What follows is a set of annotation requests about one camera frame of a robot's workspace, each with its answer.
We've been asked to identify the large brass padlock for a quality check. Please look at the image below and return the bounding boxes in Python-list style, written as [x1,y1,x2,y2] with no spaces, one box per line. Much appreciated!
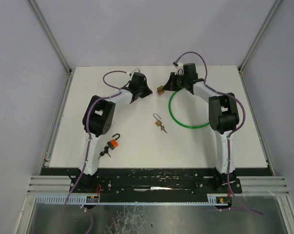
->
[157,86,165,96]

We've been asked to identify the small brass padlock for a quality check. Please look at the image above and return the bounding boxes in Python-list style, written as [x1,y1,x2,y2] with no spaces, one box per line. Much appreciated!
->
[153,113,162,127]

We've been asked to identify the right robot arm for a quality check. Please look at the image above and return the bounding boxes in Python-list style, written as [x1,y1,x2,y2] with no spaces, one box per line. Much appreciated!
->
[157,62,239,174]

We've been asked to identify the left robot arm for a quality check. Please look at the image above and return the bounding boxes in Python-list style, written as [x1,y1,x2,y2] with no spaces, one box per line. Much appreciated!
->
[79,70,153,176]

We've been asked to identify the orange black padlock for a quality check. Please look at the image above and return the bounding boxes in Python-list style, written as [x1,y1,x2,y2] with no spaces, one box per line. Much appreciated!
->
[107,134,120,150]

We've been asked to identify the keys of orange padlock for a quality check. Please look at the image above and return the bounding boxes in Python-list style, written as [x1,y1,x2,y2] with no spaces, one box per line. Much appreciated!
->
[99,146,111,158]

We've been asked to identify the green cable lock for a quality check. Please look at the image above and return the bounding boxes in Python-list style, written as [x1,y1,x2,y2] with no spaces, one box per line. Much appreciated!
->
[168,91,209,129]

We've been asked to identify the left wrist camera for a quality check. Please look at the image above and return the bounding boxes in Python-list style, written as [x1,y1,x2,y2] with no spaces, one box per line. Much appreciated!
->
[126,68,141,76]

